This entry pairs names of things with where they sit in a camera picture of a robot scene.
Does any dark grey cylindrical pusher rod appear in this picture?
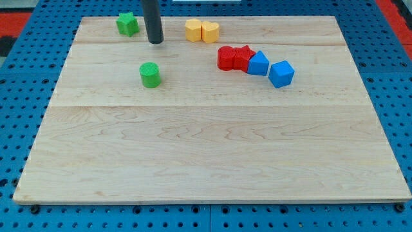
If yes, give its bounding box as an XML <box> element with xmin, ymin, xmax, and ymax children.
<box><xmin>141</xmin><ymin>0</ymin><xmax>164</xmax><ymax>44</ymax></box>

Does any green star block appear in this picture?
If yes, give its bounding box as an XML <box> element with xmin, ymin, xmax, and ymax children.
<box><xmin>116</xmin><ymin>12</ymin><xmax>140</xmax><ymax>37</ymax></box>

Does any yellow hexagon block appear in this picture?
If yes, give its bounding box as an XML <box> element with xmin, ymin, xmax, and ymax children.
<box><xmin>185</xmin><ymin>19</ymin><xmax>202</xmax><ymax>42</ymax></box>

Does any yellow heart block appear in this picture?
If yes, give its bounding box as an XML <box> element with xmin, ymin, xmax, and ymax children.
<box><xmin>201</xmin><ymin>21</ymin><xmax>220</xmax><ymax>43</ymax></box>

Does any green cylinder block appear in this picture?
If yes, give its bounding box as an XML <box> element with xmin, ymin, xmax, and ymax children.
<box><xmin>139</xmin><ymin>62</ymin><xmax>161</xmax><ymax>88</ymax></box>

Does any red cylinder block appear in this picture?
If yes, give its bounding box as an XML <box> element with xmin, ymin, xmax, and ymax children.
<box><xmin>217</xmin><ymin>46</ymin><xmax>236</xmax><ymax>71</ymax></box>

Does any red star block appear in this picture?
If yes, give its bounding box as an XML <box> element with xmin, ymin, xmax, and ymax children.
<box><xmin>232</xmin><ymin>45</ymin><xmax>256</xmax><ymax>73</ymax></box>

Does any blue triangle block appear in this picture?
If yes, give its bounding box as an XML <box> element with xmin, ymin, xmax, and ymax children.
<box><xmin>247</xmin><ymin>51</ymin><xmax>270</xmax><ymax>76</ymax></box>

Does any light wooden board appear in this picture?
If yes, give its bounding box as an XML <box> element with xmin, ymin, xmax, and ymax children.
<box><xmin>13</xmin><ymin>16</ymin><xmax>411</xmax><ymax>205</ymax></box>

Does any blue cube block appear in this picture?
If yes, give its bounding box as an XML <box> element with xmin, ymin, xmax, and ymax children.
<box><xmin>268</xmin><ymin>61</ymin><xmax>295</xmax><ymax>88</ymax></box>

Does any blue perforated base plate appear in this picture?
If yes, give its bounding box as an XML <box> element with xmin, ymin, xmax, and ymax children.
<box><xmin>1</xmin><ymin>0</ymin><xmax>411</xmax><ymax>231</ymax></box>

